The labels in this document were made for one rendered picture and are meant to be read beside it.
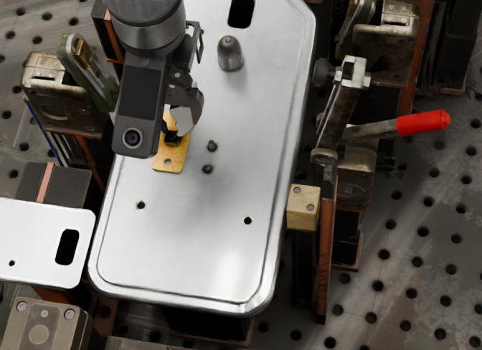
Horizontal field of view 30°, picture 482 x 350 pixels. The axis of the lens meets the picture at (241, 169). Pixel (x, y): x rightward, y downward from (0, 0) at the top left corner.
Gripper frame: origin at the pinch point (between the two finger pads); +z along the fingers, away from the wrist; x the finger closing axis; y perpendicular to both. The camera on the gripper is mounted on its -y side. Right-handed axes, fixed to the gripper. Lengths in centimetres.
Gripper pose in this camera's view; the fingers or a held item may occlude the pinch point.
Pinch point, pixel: (171, 133)
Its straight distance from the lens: 109.6
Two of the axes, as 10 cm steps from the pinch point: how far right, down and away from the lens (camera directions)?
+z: 0.6, 4.4, 9.0
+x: -9.8, -1.3, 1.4
